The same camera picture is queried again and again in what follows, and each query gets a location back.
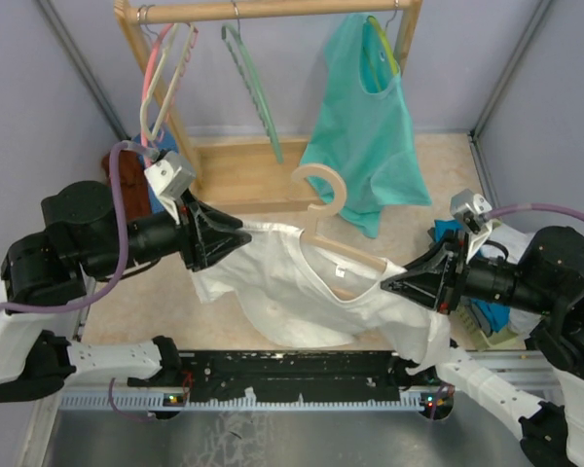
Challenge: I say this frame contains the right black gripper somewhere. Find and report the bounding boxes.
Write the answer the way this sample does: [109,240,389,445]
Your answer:
[380,224,556,313]

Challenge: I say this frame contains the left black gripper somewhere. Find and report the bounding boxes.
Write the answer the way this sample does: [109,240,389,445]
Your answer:
[86,187,252,280]

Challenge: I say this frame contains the beige wooden hanger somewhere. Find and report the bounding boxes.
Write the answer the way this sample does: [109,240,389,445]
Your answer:
[291,163,386,273]

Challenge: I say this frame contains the white t-shirt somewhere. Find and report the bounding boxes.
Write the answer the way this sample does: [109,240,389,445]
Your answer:
[193,222,450,374]

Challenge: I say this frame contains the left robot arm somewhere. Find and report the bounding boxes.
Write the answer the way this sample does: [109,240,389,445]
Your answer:
[0,181,251,403]

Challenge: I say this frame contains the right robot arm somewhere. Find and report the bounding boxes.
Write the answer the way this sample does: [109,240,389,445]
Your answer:
[381,226,584,466]

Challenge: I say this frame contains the teal t-shirt on hanger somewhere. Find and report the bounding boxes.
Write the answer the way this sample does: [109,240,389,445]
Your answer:
[301,13,431,238]

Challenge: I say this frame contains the green plastic hanger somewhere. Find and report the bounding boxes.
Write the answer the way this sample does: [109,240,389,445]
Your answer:
[221,1,284,164]

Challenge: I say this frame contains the cream plastic hanger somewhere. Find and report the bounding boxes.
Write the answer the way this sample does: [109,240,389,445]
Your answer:
[138,22,199,141]

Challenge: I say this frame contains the pink plastic hanger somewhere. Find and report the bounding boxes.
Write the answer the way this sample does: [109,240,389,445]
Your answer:
[139,23,176,147]

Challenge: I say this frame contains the yellow-green hanger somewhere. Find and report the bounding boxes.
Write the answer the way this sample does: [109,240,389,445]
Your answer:
[367,16,399,75]

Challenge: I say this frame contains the wooden clothes rack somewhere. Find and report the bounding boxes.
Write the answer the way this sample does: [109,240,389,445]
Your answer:
[114,0,422,214]

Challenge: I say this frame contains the light green laundry basket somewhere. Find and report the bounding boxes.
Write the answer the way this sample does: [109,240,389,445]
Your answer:
[456,306,526,351]

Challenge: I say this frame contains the brown cloth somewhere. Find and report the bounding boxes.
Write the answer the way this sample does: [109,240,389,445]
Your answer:
[118,151,152,221]

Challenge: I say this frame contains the blue cloth in basket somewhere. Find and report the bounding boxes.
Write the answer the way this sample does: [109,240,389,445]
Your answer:
[431,219,510,336]

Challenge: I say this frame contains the blue cloth by rack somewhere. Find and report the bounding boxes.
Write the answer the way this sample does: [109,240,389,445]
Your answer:
[128,127,179,161]

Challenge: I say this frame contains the white cloth in basket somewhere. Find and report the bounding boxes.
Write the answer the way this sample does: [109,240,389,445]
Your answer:
[479,224,540,339]

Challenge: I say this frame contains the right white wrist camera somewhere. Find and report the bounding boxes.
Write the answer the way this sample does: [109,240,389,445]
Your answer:
[450,189,493,263]

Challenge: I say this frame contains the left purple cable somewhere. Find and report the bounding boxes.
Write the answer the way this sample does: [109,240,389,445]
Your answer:
[0,139,166,424]

